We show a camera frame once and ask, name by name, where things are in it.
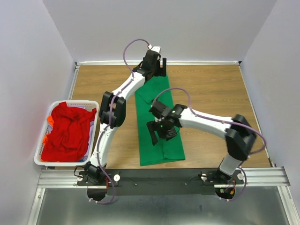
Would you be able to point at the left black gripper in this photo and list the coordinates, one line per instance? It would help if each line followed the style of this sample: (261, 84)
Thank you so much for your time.
(161, 71)

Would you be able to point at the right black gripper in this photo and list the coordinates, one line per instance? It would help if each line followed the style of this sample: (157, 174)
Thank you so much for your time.
(151, 126)

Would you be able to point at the green t-shirt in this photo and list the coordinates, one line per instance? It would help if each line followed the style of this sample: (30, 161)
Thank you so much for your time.
(164, 151)

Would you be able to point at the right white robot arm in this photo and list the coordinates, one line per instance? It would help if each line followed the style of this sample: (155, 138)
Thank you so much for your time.
(238, 134)

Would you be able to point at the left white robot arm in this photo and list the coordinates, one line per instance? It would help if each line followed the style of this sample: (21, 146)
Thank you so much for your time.
(113, 109)

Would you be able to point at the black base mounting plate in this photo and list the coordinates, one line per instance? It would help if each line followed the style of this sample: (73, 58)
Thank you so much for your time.
(131, 182)

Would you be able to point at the white plastic laundry basket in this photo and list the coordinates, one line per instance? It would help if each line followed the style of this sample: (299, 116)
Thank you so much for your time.
(86, 104)

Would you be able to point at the red t-shirt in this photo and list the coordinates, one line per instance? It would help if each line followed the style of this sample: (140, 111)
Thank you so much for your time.
(69, 139)

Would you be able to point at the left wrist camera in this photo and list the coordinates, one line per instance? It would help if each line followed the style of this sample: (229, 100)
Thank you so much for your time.
(155, 48)

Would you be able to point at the aluminium back table rail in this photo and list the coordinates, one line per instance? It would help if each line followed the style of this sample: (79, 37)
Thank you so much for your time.
(169, 62)

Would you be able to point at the aluminium front rail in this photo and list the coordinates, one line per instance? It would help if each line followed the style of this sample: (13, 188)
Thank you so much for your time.
(256, 177)

